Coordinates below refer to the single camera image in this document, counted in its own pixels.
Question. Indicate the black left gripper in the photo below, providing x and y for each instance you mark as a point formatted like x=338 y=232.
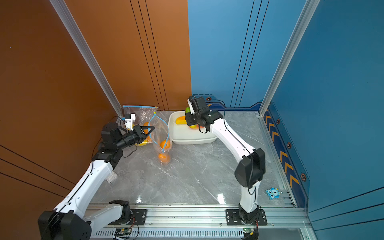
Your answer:
x=139 y=134

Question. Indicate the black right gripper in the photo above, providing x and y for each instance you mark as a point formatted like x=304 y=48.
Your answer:
x=189 y=119

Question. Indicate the clear zip-top bag blue zipper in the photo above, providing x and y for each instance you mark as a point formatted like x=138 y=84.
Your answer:
x=143 y=116

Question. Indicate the spare clear zip-top bag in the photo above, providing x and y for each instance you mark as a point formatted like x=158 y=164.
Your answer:
x=161 y=133

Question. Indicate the yellow orange mango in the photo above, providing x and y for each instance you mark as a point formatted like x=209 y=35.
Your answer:
x=181 y=120

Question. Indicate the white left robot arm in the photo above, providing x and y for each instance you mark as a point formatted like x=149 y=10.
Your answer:
x=68 y=220

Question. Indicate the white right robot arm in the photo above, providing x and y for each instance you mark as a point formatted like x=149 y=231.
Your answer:
x=251 y=162

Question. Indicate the white fruit bowl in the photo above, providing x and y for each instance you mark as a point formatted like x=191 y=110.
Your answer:
x=183 y=135

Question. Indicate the white earbuds case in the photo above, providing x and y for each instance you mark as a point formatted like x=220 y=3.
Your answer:
x=112 y=177

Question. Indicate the small blue owl toy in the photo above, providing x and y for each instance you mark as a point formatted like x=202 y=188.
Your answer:
x=273 y=193

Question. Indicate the green circuit board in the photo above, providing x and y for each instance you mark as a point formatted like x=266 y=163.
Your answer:
x=123 y=232

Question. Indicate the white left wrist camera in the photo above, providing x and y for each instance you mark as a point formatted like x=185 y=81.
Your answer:
x=129 y=121

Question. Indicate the aluminium front rail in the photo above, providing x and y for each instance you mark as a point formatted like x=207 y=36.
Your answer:
x=210 y=222

